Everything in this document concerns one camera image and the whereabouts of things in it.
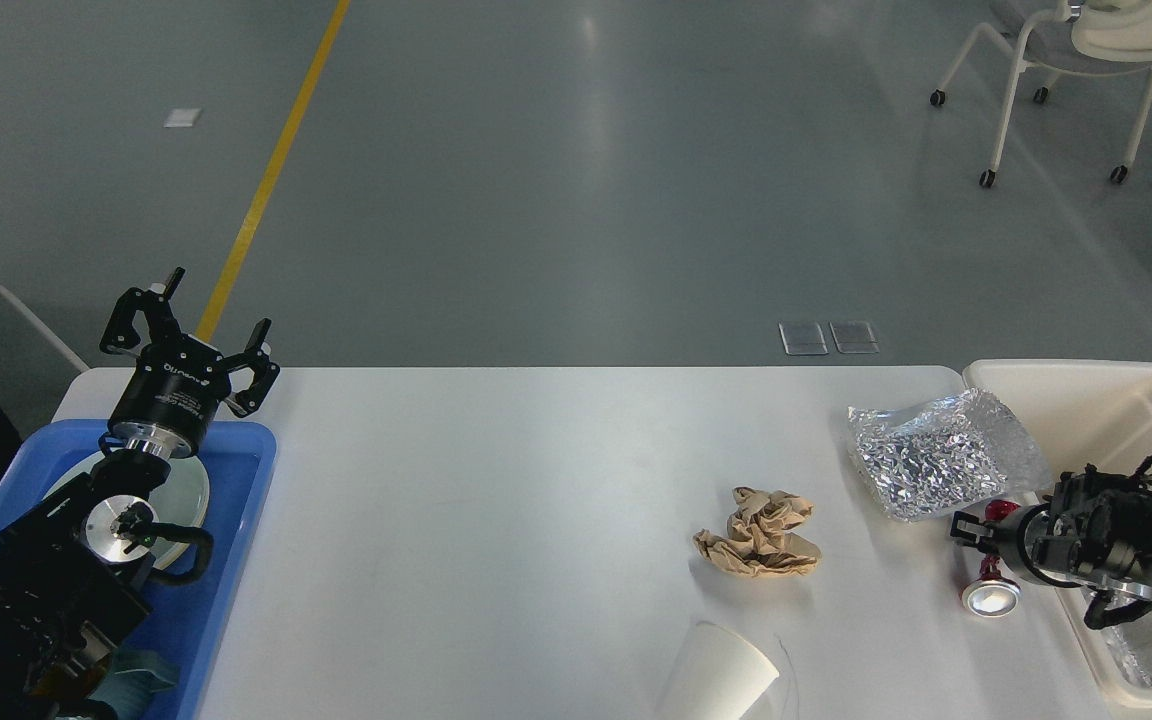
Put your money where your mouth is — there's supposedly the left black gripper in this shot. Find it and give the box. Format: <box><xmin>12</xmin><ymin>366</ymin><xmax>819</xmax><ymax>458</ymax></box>
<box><xmin>99</xmin><ymin>266</ymin><xmax>282</xmax><ymax>458</ymax></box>

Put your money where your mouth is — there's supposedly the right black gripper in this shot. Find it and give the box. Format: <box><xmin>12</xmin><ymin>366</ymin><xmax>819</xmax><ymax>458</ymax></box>
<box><xmin>948</xmin><ymin>503</ymin><xmax>1062</xmax><ymax>588</ymax></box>

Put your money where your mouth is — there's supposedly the red foil wrapper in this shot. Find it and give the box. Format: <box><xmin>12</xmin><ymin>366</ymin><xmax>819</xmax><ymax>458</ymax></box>
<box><xmin>960</xmin><ymin>498</ymin><xmax>1021</xmax><ymax>619</ymax></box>

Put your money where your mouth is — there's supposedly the aluminium foil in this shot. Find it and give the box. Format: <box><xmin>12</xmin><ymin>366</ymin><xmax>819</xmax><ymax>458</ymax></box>
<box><xmin>846</xmin><ymin>388</ymin><xmax>1056</xmax><ymax>523</ymax></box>

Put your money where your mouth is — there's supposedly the brown paper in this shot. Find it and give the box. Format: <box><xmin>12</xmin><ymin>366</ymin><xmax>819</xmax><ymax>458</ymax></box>
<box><xmin>692</xmin><ymin>486</ymin><xmax>823</xmax><ymax>579</ymax></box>

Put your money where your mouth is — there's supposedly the foil tray container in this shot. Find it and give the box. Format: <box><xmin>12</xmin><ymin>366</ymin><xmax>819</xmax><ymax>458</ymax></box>
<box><xmin>1100</xmin><ymin>612</ymin><xmax>1152</xmax><ymax>689</ymax></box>

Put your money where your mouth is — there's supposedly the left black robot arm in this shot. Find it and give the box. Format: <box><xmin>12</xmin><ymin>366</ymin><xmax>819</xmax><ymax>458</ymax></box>
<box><xmin>0</xmin><ymin>268</ymin><xmax>282</xmax><ymax>719</ymax></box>

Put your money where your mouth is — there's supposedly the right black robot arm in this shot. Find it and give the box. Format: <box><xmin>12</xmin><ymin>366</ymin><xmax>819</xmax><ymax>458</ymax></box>
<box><xmin>948</xmin><ymin>455</ymin><xmax>1152</xmax><ymax>630</ymax></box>

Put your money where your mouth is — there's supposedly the beige plastic bin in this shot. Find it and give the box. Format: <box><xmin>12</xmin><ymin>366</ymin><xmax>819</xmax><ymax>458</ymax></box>
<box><xmin>963</xmin><ymin>361</ymin><xmax>1152</xmax><ymax>719</ymax></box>

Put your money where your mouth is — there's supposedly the floor socket plate right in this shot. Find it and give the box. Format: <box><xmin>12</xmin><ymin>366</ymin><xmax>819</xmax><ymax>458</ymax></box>
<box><xmin>829</xmin><ymin>323</ymin><xmax>881</xmax><ymax>355</ymax></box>

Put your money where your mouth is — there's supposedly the floor socket plate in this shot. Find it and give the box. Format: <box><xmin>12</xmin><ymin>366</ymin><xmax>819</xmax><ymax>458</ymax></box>
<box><xmin>829</xmin><ymin>323</ymin><xmax>881</xmax><ymax>355</ymax></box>
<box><xmin>780</xmin><ymin>323</ymin><xmax>829</xmax><ymax>357</ymax></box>

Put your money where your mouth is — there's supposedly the blue plastic tray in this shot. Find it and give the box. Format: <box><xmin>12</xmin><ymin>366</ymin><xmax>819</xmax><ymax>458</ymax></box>
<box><xmin>0</xmin><ymin>419</ymin><xmax>276</xmax><ymax>719</ymax></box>

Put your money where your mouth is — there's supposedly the floor socket plate left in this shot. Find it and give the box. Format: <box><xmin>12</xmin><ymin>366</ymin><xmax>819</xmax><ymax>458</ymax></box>
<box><xmin>780</xmin><ymin>323</ymin><xmax>829</xmax><ymax>357</ymax></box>

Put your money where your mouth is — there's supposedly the white paper cup lying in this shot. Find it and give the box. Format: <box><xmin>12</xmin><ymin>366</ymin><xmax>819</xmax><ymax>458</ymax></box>
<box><xmin>653</xmin><ymin>621</ymin><xmax>780</xmax><ymax>719</ymax></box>

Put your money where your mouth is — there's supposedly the teal mug yellow inside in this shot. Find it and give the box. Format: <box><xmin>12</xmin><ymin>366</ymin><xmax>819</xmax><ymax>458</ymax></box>
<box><xmin>32</xmin><ymin>647</ymin><xmax>179</xmax><ymax>719</ymax></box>

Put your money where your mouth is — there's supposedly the white office chair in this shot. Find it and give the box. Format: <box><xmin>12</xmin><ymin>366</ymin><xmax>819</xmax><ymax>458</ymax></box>
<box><xmin>929</xmin><ymin>1</ymin><xmax>1152</xmax><ymax>190</ymax></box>

